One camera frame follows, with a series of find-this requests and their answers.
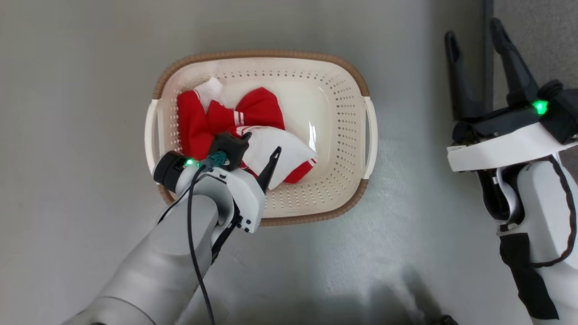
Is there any red and white garment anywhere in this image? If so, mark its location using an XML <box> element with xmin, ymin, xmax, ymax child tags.
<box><xmin>176</xmin><ymin>77</ymin><xmax>317</xmax><ymax>185</ymax></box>

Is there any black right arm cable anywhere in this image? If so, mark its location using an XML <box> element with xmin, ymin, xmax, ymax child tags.
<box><xmin>531</xmin><ymin>153</ymin><xmax>578</xmax><ymax>269</ymax></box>

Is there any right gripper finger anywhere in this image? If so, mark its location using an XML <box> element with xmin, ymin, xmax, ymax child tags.
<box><xmin>490</xmin><ymin>17</ymin><xmax>540</xmax><ymax>107</ymax></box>
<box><xmin>444</xmin><ymin>30</ymin><xmax>484</xmax><ymax>120</ymax></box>

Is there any cream perforated laundry basket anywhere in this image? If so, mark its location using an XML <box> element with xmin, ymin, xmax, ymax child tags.
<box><xmin>144</xmin><ymin>50</ymin><xmax>378</xmax><ymax>227</ymax></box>

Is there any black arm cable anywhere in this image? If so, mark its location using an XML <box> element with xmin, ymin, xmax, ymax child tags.
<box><xmin>186</xmin><ymin>151</ymin><xmax>228</xmax><ymax>325</ymax></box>
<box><xmin>531</xmin><ymin>153</ymin><xmax>578</xmax><ymax>269</ymax></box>

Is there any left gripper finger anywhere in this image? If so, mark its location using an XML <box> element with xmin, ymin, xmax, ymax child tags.
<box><xmin>256</xmin><ymin>146</ymin><xmax>282</xmax><ymax>191</ymax></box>

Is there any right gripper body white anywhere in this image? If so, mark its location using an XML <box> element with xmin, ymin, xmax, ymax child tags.
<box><xmin>447</xmin><ymin>102</ymin><xmax>578</xmax><ymax>172</ymax></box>

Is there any grey fabric sofa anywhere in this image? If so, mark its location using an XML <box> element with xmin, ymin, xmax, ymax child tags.
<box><xmin>482</xmin><ymin>0</ymin><xmax>578</xmax><ymax>113</ymax></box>

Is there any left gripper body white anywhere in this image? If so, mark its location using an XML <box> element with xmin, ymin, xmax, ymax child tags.
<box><xmin>153</xmin><ymin>151</ymin><xmax>268</xmax><ymax>234</ymax></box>

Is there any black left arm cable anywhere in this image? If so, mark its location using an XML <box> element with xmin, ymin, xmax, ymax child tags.
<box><xmin>186</xmin><ymin>151</ymin><xmax>228</xmax><ymax>325</ymax></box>

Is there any black fabric strap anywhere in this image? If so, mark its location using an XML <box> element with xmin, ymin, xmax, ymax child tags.
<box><xmin>499</xmin><ymin>232</ymin><xmax>560</xmax><ymax>321</ymax></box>

